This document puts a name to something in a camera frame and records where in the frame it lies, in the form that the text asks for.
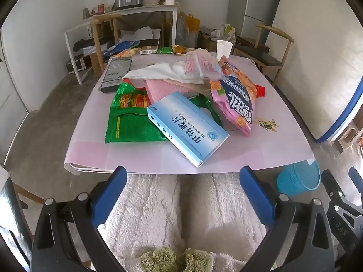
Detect pink chip bag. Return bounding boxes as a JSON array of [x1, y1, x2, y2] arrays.
[[209, 55, 258, 137]]

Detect brown cardboard box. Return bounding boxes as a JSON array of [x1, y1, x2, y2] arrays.
[[199, 30, 219, 52]]

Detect white paper cup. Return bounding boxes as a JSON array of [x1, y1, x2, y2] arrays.
[[217, 40, 233, 61]]

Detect green fuzzy cloth tuft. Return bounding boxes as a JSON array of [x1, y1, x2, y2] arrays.
[[141, 246, 178, 272], [181, 248, 213, 272]]

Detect white fleece pants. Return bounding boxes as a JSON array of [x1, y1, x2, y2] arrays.
[[96, 173, 271, 272]]

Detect pink printed plastic bag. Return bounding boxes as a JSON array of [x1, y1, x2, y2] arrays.
[[184, 48, 224, 84]]

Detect grey clear plastic bag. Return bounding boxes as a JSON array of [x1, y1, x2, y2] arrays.
[[176, 11, 199, 49]]

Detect light wooden frame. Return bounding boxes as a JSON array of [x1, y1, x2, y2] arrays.
[[336, 125, 363, 155]]

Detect white translucent plastic bag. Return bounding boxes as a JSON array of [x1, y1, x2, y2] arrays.
[[122, 62, 205, 85]]

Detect black cloth pile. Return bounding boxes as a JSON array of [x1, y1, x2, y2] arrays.
[[72, 37, 114, 52]]

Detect blue plastic wastebasket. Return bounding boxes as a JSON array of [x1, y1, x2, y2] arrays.
[[276, 161, 321, 197]]

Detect white metal-frame table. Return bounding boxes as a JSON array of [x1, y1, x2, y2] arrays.
[[63, 4, 181, 85]]

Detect green snack bag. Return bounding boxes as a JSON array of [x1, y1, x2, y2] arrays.
[[105, 82, 224, 144]]

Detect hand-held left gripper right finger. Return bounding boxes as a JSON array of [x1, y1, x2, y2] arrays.
[[240, 166, 336, 272]]

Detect grey product box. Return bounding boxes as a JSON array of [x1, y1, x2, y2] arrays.
[[101, 57, 133, 93]]

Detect yellow snack packet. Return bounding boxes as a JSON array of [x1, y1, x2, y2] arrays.
[[116, 48, 141, 59]]

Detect blue snack bag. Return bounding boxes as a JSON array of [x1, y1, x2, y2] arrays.
[[103, 41, 141, 56]]

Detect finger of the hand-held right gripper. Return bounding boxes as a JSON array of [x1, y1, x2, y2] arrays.
[[348, 167, 363, 189], [321, 169, 345, 205]]

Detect dark storage box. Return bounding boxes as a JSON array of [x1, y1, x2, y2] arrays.
[[66, 54, 92, 75]]

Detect blue white medicine box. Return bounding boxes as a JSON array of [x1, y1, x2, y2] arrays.
[[147, 91, 230, 168]]

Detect yellow plastic bag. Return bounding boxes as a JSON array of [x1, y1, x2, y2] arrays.
[[186, 14, 201, 33]]

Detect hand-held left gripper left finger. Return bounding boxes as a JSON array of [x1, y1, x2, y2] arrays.
[[31, 166, 128, 272]]

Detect white green printed bag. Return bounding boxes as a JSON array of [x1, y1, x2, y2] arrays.
[[220, 23, 236, 44]]

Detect silver refrigerator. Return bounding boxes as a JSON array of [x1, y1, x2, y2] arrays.
[[227, 0, 286, 39]]

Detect white mattress blue edge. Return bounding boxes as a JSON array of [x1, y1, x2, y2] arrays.
[[276, 0, 363, 143]]

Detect white woven sack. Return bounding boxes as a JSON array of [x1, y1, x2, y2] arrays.
[[118, 26, 163, 44]]

